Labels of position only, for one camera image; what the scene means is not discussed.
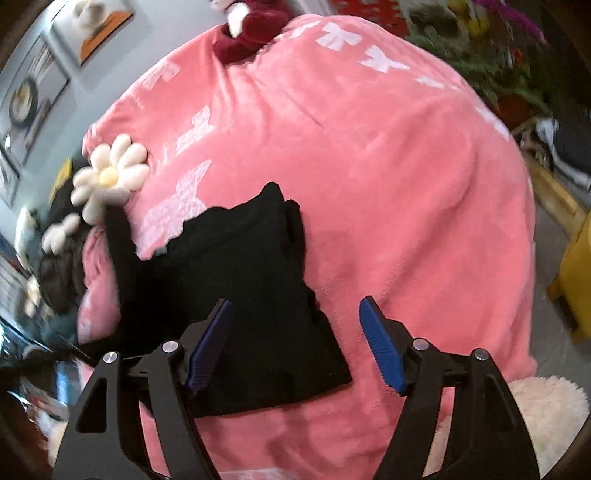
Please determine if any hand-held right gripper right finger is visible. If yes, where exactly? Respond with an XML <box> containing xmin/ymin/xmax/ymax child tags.
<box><xmin>359</xmin><ymin>295</ymin><xmax>541</xmax><ymax>480</ymax></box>

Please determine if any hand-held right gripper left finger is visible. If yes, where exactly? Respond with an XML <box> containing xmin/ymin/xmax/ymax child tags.
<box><xmin>53</xmin><ymin>298</ymin><xmax>234</xmax><ymax>480</ymax></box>

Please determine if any black knit sweater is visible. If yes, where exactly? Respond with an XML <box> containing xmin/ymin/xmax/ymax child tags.
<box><xmin>104</xmin><ymin>182</ymin><xmax>354</xmax><ymax>419</ymax></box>

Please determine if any pink printed fleece blanket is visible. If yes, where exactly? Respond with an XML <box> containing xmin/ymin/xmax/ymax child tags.
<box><xmin>76</xmin><ymin>14</ymin><xmax>541</xmax><ymax>480</ymax></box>

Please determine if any dark brown puffer jacket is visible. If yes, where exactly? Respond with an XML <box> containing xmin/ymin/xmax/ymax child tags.
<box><xmin>37</xmin><ymin>237</ymin><xmax>89</xmax><ymax>315</ymax></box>

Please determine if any white fluffy blanket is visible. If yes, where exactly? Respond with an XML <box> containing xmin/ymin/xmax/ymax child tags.
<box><xmin>434</xmin><ymin>375</ymin><xmax>579</xmax><ymax>480</ymax></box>

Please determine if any small white flower pillow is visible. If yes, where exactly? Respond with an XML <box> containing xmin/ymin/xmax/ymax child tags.
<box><xmin>41</xmin><ymin>213</ymin><xmax>82</xmax><ymax>254</ymax></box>

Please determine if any large white flower pillow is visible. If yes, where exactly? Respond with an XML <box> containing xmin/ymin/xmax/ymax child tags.
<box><xmin>70</xmin><ymin>134</ymin><xmax>151</xmax><ymax>227</ymax></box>

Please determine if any yellow plastic object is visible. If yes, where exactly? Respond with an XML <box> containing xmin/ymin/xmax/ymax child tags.
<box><xmin>546</xmin><ymin>220</ymin><xmax>591</xmax><ymax>343</ymax></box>

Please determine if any black and yellow cloth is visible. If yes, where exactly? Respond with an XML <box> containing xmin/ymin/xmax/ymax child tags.
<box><xmin>50</xmin><ymin>157</ymin><xmax>90</xmax><ymax>219</ymax></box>

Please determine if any green potted plant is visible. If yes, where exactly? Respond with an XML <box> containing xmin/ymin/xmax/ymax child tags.
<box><xmin>406</xmin><ymin>16</ymin><xmax>552</xmax><ymax>118</ymax></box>

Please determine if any framed food picture dark pan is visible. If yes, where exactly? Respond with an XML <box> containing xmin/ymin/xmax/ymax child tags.
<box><xmin>0</xmin><ymin>34</ymin><xmax>71</xmax><ymax>155</ymax></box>

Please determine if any dark red plush toy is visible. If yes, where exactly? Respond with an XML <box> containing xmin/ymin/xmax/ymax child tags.
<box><xmin>210</xmin><ymin>0</ymin><xmax>293</xmax><ymax>64</ymax></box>

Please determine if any framed food picture orange band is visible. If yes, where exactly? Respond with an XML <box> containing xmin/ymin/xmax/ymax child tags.
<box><xmin>50</xmin><ymin>0</ymin><xmax>139</xmax><ymax>68</ymax></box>

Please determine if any purple orchid plant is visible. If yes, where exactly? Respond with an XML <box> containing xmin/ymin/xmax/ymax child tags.
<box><xmin>471</xmin><ymin>0</ymin><xmax>548</xmax><ymax>43</ymax></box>

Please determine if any golden metal frame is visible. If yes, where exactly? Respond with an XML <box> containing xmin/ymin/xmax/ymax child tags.
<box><xmin>521</xmin><ymin>117</ymin><xmax>586</xmax><ymax>232</ymax></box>

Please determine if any red wall decoration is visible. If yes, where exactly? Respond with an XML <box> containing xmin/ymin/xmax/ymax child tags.
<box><xmin>331</xmin><ymin>0</ymin><xmax>409</xmax><ymax>34</ymax></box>

